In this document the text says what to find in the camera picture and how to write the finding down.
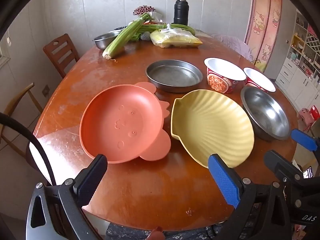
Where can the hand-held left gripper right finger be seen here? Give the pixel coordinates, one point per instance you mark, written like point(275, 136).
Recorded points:
point(225, 180)

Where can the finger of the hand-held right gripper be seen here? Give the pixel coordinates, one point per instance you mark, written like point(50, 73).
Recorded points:
point(277, 161)
point(303, 140)

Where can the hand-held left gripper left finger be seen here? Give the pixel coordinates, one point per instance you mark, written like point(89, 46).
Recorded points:
point(93, 177)

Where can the shiny steel bowl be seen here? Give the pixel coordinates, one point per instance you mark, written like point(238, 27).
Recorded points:
point(265, 115)

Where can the yellow shell-shaped plate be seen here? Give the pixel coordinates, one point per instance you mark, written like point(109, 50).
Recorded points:
point(212, 127)

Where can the small red printed bowl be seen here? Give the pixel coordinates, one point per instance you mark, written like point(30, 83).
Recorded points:
point(257, 77)

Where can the large red printed bowl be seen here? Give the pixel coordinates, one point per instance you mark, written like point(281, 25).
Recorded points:
point(220, 82)

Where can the round metal pan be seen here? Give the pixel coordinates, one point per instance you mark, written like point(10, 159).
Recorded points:
point(172, 76)

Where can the pink plastic stool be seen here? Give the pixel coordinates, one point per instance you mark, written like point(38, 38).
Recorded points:
point(305, 116)

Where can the red plastic stool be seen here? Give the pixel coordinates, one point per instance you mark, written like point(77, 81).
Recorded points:
point(315, 112)

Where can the white shelf cabinet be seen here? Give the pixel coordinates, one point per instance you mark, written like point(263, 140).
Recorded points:
point(300, 62)

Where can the chair with dark seat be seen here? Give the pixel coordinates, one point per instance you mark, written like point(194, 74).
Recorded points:
point(17, 102)

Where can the purple cloth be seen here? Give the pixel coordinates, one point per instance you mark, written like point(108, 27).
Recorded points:
point(235, 45)

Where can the pink cartoon cat curtain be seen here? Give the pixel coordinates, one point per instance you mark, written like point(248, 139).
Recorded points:
point(262, 25)

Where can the brown wooden slatted chair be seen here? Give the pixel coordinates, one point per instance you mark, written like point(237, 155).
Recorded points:
point(60, 52)

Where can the steel basin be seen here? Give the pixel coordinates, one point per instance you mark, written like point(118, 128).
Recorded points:
point(102, 41)

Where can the celery bunch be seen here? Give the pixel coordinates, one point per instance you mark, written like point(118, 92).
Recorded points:
point(120, 40)

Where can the plastic bag of corn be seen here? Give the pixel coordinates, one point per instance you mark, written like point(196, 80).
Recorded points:
point(175, 40)

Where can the grey foam fruit net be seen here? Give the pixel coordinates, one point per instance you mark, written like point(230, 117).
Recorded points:
point(145, 37)

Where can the bundle of green stems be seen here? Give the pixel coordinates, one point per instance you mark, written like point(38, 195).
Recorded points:
point(182, 27)

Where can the black thermos bottle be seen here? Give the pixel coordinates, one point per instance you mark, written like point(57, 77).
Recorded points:
point(180, 10)

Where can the wall socket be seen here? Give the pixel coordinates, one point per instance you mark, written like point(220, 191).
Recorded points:
point(45, 90)

